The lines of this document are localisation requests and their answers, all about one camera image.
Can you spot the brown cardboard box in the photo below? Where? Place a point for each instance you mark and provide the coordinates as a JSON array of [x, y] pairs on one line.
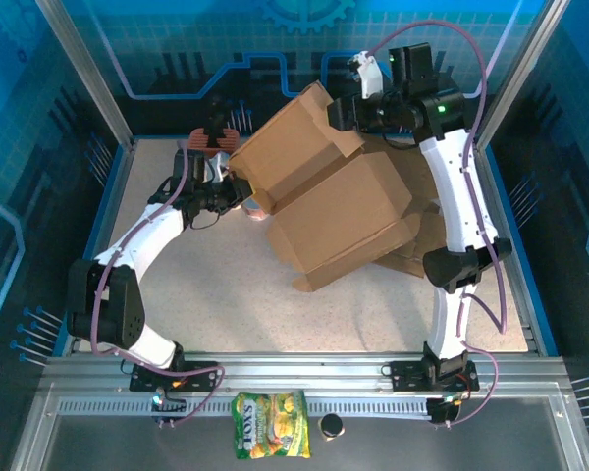
[[334, 211], [402, 267]]

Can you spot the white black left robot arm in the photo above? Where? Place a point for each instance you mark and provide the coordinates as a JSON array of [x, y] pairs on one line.
[[137, 235]]

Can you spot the black controller box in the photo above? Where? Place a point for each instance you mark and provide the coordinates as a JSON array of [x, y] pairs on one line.
[[169, 404], [442, 412]]

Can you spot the silver round can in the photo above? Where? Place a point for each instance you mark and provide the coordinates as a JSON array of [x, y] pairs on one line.
[[255, 213]]

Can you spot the cream knife block pink top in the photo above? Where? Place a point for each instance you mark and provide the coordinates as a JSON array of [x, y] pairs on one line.
[[228, 140]]

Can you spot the green candy bag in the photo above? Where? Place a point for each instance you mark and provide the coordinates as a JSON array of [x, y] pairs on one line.
[[270, 424]]

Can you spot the slotted aluminium strip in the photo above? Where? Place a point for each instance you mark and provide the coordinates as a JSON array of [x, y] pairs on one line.
[[103, 406]]

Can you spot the aluminium frame post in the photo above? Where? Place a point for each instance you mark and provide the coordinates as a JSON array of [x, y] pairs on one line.
[[520, 73], [88, 73]]

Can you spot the aluminium frame rail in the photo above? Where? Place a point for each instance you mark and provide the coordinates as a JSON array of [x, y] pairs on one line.
[[299, 373]]

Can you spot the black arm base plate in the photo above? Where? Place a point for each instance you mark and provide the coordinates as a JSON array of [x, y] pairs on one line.
[[142, 385], [405, 378]]

